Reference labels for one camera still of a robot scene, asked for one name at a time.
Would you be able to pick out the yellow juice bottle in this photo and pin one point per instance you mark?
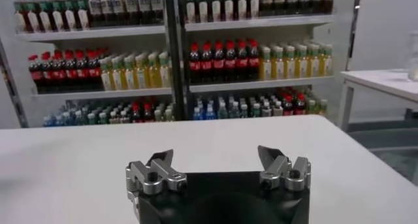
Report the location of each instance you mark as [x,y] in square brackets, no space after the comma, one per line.
[313,64]
[278,66]
[153,75]
[106,78]
[118,77]
[165,75]
[266,67]
[290,65]
[141,76]
[327,64]
[301,65]
[130,77]

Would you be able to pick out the small dark white cap bottle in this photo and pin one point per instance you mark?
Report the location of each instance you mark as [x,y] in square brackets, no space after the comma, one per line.
[277,108]
[114,116]
[243,110]
[92,117]
[103,116]
[254,109]
[125,115]
[266,109]

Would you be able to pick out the small blue water bottle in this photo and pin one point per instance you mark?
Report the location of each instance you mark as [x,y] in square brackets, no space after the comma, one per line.
[60,119]
[198,113]
[49,121]
[209,113]

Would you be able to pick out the white side table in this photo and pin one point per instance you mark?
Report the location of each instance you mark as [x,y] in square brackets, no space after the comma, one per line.
[382,81]

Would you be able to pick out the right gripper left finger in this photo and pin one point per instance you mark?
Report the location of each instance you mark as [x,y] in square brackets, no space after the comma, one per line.
[156,176]

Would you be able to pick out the small red cap cola bottle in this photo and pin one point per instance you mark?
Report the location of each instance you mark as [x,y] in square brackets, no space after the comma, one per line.
[147,113]
[288,107]
[136,113]
[299,106]

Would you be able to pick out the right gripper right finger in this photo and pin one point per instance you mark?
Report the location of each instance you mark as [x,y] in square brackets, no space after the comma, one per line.
[281,173]

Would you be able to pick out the white beverage display cabinet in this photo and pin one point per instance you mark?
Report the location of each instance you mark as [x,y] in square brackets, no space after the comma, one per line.
[258,21]
[98,34]

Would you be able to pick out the small clear green bottle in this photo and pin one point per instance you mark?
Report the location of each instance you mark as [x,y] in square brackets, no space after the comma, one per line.
[232,111]
[220,111]

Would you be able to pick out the green cap tea bottle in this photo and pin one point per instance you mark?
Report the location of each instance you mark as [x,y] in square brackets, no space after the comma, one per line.
[70,18]
[215,9]
[82,17]
[45,19]
[57,19]
[254,6]
[20,21]
[190,9]
[32,20]
[241,7]
[202,9]
[228,8]

